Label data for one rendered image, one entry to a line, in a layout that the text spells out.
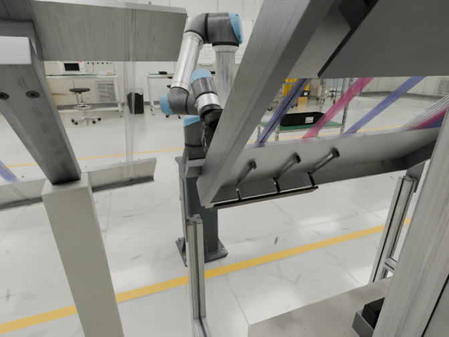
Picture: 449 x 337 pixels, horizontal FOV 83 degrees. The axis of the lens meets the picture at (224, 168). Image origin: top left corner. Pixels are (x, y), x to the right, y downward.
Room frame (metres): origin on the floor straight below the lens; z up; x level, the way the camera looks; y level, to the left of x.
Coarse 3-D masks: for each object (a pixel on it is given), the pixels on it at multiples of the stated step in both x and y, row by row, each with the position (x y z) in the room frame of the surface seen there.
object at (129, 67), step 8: (128, 0) 0.31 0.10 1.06; (136, 0) 0.31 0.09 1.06; (128, 64) 0.36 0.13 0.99; (128, 72) 0.37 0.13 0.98; (128, 80) 0.38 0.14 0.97; (128, 88) 0.39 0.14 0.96; (128, 96) 0.40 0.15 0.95; (128, 104) 0.41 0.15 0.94; (128, 112) 0.43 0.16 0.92; (128, 120) 0.44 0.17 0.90; (128, 128) 0.46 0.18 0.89; (128, 136) 0.47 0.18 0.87; (128, 144) 0.49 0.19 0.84; (128, 152) 0.51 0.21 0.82; (128, 160) 0.54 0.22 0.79
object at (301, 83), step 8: (296, 80) 0.37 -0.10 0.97; (304, 80) 0.36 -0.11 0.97; (296, 88) 0.37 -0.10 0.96; (304, 88) 0.37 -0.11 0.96; (288, 96) 0.39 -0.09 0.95; (296, 96) 0.38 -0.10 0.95; (280, 104) 0.40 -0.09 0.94; (288, 104) 0.39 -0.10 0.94; (280, 112) 0.40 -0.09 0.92; (272, 120) 0.42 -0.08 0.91; (280, 120) 0.42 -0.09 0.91; (264, 128) 0.45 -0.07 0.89; (272, 128) 0.44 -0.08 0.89; (264, 136) 0.45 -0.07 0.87
